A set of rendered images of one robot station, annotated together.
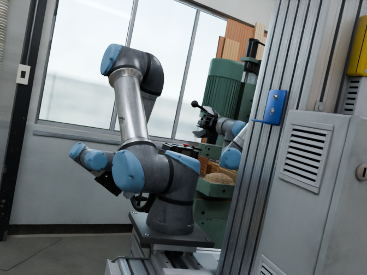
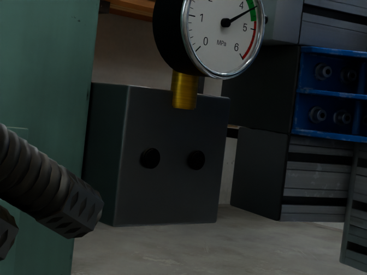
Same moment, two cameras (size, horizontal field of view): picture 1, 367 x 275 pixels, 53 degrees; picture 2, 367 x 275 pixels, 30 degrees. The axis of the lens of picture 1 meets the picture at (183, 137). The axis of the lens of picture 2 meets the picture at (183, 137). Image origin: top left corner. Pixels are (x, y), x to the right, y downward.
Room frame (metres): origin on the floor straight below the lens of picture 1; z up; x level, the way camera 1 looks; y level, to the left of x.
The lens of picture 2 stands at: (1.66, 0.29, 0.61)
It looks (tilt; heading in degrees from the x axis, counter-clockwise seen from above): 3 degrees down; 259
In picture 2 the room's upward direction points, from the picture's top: 6 degrees clockwise
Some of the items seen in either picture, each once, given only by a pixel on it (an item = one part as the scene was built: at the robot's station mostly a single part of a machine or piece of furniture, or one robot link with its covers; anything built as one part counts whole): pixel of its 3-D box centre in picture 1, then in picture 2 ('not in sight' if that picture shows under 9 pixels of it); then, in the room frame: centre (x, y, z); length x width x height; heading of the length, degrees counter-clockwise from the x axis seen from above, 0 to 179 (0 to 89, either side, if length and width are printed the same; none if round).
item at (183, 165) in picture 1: (178, 174); not in sight; (1.13, -0.01, 0.98); 0.13 x 0.12 x 0.14; 124
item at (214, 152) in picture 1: (212, 153); not in sight; (1.92, -0.16, 0.99); 0.14 x 0.07 x 0.09; 120
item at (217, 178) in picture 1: (219, 177); not in sight; (1.65, -0.20, 0.92); 0.14 x 0.09 x 0.04; 120
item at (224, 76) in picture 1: (221, 91); not in sight; (1.91, -0.15, 1.32); 0.18 x 0.18 x 0.31
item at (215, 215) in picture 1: (218, 197); not in sight; (1.97, -0.25, 0.76); 0.57 x 0.45 x 0.09; 120
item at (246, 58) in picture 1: (251, 55); not in sight; (1.98, -0.27, 1.54); 0.08 x 0.08 x 0.17; 30
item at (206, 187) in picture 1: (187, 173); not in sight; (1.85, -0.05, 0.87); 0.61 x 0.30 x 0.06; 30
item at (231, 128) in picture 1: (236, 130); not in sight; (1.46, -0.20, 1.14); 0.11 x 0.08 x 0.09; 30
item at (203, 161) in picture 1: (195, 162); not in sight; (1.85, -0.08, 0.94); 0.20 x 0.01 x 0.08; 30
